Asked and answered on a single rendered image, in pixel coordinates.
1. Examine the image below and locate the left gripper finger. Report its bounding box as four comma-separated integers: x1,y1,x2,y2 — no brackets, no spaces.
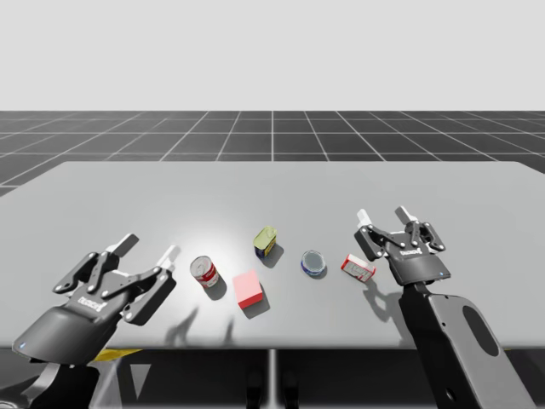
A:
98,245,182,327
51,233,141,299

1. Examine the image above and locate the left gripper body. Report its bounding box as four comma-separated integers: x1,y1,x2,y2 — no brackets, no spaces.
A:
11,271,142,367

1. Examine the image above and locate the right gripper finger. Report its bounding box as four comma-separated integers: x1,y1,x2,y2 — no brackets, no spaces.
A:
353,208,408,262
394,205,447,256

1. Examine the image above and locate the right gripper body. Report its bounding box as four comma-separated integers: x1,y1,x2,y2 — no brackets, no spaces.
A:
384,231,452,288

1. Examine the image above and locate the pink cube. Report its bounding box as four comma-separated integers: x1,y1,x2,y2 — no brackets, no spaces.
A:
232,268,263,310

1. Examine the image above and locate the red and white carton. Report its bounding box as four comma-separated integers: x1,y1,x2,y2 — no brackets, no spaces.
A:
340,253,377,283

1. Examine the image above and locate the red and white can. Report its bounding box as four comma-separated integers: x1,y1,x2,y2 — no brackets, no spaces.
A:
189,255,221,290

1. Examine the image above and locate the blue flat can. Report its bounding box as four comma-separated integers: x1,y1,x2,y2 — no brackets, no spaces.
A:
300,250,328,277

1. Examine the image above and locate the green and blue rectangular can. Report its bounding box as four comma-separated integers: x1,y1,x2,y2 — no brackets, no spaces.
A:
253,225,278,260

